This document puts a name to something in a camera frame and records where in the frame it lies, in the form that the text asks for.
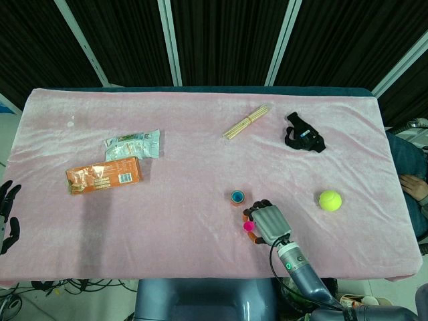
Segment bystander's blue jeans leg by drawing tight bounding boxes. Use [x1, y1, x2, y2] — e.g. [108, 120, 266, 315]
[386, 130, 428, 241]

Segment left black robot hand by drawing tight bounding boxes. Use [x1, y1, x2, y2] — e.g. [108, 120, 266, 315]
[0, 180, 21, 255]

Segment white metal frame post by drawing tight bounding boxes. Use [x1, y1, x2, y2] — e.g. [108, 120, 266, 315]
[53, 0, 110, 86]
[263, 0, 304, 86]
[370, 31, 428, 98]
[156, 0, 183, 86]

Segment blue-grey robot torso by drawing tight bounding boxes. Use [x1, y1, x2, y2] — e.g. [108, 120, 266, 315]
[133, 278, 278, 321]

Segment snack packets on floor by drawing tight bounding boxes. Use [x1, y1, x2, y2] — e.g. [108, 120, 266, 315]
[337, 293, 384, 310]

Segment tangled black floor cables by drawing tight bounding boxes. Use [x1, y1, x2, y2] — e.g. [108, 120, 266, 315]
[0, 279, 138, 302]

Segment orange snack box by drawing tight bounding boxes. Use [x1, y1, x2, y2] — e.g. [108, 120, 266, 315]
[65, 156, 144, 196]

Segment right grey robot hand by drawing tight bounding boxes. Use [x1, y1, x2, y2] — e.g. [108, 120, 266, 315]
[242, 199, 292, 247]

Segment pink plush table cloth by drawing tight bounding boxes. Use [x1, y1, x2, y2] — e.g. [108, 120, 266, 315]
[0, 88, 423, 288]

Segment bystander's bare hand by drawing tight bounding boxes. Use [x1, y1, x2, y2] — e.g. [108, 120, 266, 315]
[399, 173, 428, 203]

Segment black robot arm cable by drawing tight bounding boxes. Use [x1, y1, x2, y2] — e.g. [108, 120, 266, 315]
[269, 237, 345, 310]

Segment yellow-green tennis ball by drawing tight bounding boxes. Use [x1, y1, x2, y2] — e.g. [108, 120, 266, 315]
[318, 189, 342, 212]

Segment black wrist strap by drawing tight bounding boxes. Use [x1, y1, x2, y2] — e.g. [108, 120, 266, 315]
[284, 112, 327, 154]

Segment green white snack packet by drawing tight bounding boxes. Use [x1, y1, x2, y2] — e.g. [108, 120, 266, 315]
[102, 129, 161, 161]

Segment bundle of wooden sticks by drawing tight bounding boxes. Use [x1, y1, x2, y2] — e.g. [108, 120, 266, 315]
[222, 104, 271, 140]

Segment black pleated curtain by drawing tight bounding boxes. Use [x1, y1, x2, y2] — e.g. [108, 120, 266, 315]
[0, 0, 428, 128]

